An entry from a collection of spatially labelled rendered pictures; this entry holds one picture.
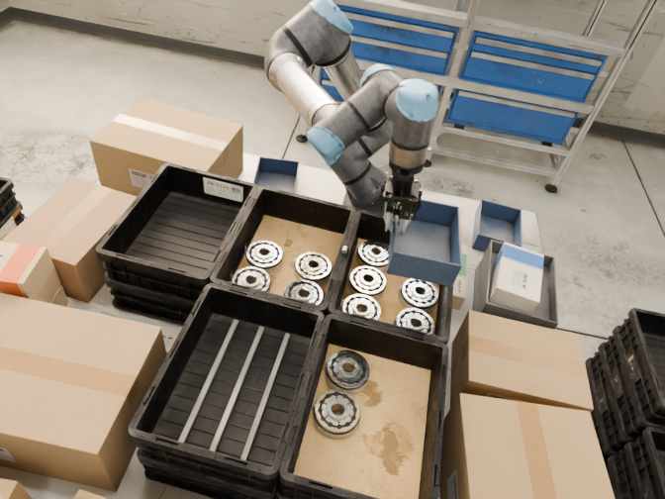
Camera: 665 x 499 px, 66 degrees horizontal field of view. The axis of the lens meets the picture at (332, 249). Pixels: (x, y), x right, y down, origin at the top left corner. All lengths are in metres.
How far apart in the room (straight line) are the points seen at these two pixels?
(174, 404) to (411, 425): 0.53
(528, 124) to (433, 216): 2.10
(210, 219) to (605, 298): 2.16
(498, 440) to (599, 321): 1.78
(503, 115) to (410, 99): 2.36
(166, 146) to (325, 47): 0.67
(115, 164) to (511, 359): 1.34
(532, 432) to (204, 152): 1.23
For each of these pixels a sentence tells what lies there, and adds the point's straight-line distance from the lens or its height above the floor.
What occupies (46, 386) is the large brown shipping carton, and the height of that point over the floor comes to 0.90.
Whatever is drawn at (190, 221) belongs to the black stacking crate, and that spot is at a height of 0.83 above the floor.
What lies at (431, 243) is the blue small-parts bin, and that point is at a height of 1.07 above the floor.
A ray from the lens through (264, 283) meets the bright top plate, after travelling 1.36.
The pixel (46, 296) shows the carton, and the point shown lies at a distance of 1.49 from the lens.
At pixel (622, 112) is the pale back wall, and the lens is 4.44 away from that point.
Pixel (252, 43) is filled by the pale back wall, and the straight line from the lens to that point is 4.20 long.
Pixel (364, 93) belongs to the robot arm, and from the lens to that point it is 1.03.
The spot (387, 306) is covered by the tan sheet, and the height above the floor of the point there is 0.83.
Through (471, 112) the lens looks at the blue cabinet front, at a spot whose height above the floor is 0.42.
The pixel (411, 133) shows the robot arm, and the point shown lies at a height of 1.41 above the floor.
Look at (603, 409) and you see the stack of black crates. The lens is 2.20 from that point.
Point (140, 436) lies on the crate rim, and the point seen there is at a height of 0.93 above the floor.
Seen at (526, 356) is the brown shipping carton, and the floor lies 0.86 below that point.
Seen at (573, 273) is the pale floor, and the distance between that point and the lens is 3.08.
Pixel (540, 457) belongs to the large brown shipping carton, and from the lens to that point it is 1.22.
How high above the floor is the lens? 1.90
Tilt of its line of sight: 45 degrees down
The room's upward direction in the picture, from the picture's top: 10 degrees clockwise
